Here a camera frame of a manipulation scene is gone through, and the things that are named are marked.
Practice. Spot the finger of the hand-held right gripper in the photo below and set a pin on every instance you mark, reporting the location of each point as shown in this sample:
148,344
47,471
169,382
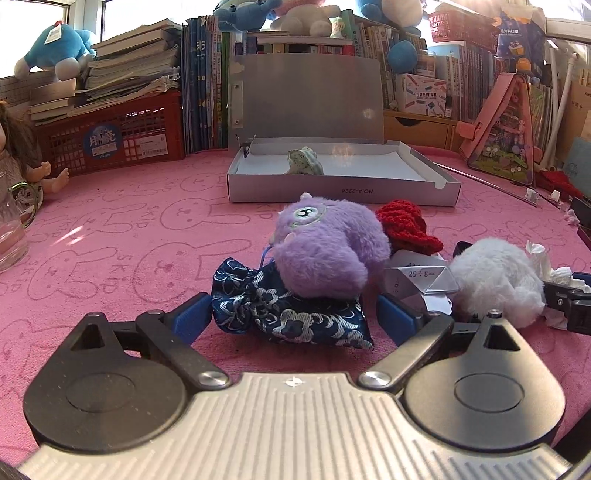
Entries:
572,307

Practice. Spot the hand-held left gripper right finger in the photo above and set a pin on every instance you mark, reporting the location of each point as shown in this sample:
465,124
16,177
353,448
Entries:
391,318

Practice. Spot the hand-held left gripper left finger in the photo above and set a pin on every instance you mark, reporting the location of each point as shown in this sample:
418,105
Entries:
195,316

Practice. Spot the white tissue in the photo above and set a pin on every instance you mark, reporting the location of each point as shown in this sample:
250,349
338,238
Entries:
538,258

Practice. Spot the white fluffy plush toy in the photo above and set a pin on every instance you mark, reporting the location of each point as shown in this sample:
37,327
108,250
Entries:
494,281

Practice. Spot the red crochet knit piece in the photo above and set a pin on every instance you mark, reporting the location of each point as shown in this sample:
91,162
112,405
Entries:
401,226

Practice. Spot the grey cardboard box with lid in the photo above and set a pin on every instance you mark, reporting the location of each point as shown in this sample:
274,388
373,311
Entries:
318,101

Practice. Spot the folded silver paper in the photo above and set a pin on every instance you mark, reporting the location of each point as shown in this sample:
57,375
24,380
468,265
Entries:
415,281

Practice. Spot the purple plush toy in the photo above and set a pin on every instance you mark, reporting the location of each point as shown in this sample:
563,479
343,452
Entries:
323,244

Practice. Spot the pink rabbit print blanket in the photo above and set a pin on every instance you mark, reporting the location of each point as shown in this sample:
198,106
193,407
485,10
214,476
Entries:
138,230

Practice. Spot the red knitted cloth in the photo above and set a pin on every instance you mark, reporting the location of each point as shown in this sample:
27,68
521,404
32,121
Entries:
561,182

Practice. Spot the thin metal rod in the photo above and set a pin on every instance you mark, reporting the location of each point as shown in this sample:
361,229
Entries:
485,181

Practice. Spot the black binder clip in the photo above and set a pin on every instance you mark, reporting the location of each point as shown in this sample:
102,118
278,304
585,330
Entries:
247,147

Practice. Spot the small green patterned pouch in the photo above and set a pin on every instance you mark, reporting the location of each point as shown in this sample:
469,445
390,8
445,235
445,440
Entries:
304,161

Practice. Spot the pink house shaped case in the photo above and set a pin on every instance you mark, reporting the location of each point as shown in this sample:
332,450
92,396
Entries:
498,134

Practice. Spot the wooden drawer unit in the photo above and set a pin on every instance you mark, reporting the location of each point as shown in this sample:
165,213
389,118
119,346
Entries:
420,131

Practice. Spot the red plastic crate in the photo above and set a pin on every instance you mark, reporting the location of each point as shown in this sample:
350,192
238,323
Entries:
138,134

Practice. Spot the brown cardboard box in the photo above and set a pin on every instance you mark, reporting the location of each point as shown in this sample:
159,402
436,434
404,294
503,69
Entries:
577,115

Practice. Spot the white plastic pipe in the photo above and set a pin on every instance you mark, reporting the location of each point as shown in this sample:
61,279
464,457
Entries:
561,106

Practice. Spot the clear glass pitcher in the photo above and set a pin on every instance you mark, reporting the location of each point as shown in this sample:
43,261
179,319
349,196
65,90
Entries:
9,226

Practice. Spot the white printed carton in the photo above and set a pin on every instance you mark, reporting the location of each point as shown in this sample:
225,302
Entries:
422,94

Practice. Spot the row of upright books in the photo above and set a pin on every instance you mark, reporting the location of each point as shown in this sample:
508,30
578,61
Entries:
203,83

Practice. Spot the shelf of thin colourful books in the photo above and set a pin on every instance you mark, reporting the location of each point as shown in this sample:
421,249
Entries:
471,78

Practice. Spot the brown haired doll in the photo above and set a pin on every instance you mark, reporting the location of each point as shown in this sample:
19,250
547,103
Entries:
18,138

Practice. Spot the stack of worn books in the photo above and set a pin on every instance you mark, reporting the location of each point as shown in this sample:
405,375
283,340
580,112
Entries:
129,64

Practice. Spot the large blue white plush toy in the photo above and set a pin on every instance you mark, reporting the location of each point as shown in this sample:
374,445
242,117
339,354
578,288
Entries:
401,55

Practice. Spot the blue printed paper bag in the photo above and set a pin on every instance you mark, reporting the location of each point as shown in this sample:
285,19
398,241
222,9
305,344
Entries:
519,41

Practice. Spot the red plastic basket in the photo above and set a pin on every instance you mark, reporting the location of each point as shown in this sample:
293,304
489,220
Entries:
461,25

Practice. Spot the blue plush toy with tag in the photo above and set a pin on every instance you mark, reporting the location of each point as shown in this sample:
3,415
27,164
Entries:
55,48

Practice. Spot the small blue plush toy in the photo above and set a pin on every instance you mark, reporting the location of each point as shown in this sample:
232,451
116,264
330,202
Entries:
244,14

